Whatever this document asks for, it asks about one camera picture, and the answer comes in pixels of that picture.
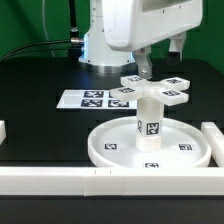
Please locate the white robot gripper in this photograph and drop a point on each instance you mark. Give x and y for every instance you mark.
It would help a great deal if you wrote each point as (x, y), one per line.
(132, 25)

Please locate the black vertical cable connector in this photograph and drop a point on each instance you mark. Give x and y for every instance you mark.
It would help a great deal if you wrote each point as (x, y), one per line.
(73, 22)

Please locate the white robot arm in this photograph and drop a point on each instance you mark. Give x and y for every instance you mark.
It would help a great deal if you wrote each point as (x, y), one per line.
(97, 54)

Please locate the white fence block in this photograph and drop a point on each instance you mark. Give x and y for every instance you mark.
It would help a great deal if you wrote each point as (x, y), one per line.
(215, 139)
(2, 131)

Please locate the white front fence bar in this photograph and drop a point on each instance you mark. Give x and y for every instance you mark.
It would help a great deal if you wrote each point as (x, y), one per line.
(110, 181)

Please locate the white cross-shaped table base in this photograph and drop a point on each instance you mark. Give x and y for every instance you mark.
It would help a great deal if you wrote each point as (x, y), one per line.
(168, 91)

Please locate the white left fence block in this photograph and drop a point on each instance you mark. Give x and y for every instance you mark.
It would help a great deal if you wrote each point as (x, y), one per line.
(2, 131)

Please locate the white round table top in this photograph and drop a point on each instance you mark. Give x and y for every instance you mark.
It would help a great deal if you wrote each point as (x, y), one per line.
(112, 144)

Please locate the white marker sheet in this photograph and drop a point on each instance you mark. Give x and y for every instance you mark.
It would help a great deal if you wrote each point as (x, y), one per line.
(92, 99)

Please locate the white right fence block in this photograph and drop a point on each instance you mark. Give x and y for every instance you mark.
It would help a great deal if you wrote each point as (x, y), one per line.
(215, 139)

